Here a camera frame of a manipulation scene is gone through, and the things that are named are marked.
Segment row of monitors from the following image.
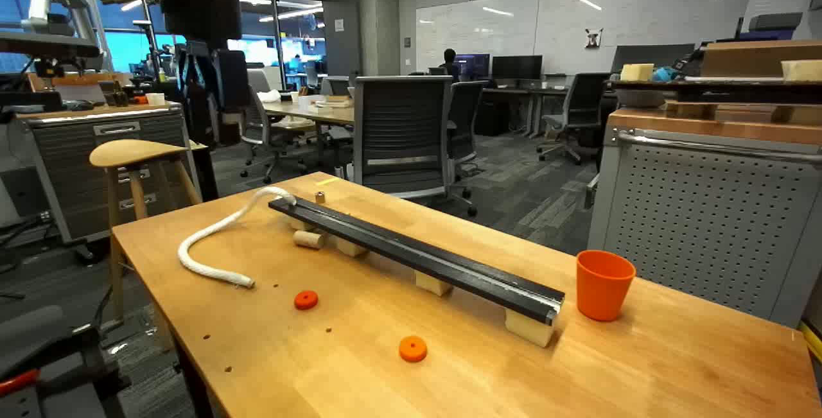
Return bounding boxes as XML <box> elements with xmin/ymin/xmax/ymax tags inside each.
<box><xmin>453</xmin><ymin>53</ymin><xmax>544</xmax><ymax>82</ymax></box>

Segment orange ring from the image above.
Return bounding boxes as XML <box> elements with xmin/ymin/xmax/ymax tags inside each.
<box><xmin>398</xmin><ymin>335</ymin><xmax>428</xmax><ymax>363</ymax></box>

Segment wooden cylinder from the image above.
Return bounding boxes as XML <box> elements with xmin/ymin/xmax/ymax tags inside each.
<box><xmin>293</xmin><ymin>230</ymin><xmax>328</xmax><ymax>250</ymax></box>

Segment grey tool cabinet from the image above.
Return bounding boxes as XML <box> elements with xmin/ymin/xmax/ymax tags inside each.
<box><xmin>23</xmin><ymin>102</ymin><xmax>201</xmax><ymax>245</ymax></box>

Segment black shelf board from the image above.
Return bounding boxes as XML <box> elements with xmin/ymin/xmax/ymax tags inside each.
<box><xmin>609</xmin><ymin>77</ymin><xmax>822</xmax><ymax>105</ymax></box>

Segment grey door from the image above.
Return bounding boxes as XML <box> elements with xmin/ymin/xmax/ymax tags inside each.
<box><xmin>322</xmin><ymin>0</ymin><xmax>363</xmax><ymax>79</ymax></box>

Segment dark office chair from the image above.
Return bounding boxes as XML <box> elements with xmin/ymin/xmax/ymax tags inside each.
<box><xmin>448</xmin><ymin>80</ymin><xmax>490</xmax><ymax>179</ymax></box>
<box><xmin>538</xmin><ymin>72</ymin><xmax>611</xmax><ymax>166</ymax></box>

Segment long black board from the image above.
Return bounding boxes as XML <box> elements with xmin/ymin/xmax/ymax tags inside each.
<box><xmin>268</xmin><ymin>196</ymin><xmax>566</xmax><ymax>326</ymax></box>

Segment grey mesh office chair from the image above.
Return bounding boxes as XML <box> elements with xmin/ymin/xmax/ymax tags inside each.
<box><xmin>352</xmin><ymin>75</ymin><xmax>479</xmax><ymax>218</ymax></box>

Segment white rope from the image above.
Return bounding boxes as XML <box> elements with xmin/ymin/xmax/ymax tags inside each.
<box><xmin>177</xmin><ymin>186</ymin><xmax>297</xmax><ymax>289</ymax></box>

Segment wooden meeting table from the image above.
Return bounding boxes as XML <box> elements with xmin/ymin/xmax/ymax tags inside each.
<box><xmin>262</xmin><ymin>98</ymin><xmax>356</xmax><ymax>170</ymax></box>

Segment wooden box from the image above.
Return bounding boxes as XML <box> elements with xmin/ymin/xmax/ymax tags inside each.
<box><xmin>699</xmin><ymin>39</ymin><xmax>822</xmax><ymax>79</ymax></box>

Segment red handled clamp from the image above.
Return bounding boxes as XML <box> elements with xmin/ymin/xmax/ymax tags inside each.
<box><xmin>0</xmin><ymin>369</ymin><xmax>41</xmax><ymax>398</ymax></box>

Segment grey perforated cabinet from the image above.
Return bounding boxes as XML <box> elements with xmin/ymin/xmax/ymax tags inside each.
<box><xmin>587</xmin><ymin>108</ymin><xmax>822</xmax><ymax>329</ymax></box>

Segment orange cup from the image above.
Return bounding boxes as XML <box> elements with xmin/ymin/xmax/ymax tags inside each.
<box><xmin>575</xmin><ymin>250</ymin><xmax>637</xmax><ymax>322</ymax></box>

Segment wooden stool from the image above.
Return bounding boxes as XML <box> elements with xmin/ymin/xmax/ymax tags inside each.
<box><xmin>89</xmin><ymin>139</ymin><xmax>208</xmax><ymax>324</ymax></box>

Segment dark monitor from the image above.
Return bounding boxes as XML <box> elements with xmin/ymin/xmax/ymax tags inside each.
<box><xmin>609</xmin><ymin>43</ymin><xmax>697</xmax><ymax>74</ymax></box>

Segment whiteboard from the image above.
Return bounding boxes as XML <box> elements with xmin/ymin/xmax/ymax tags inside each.
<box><xmin>415</xmin><ymin>0</ymin><xmax>760</xmax><ymax>76</ymax></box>

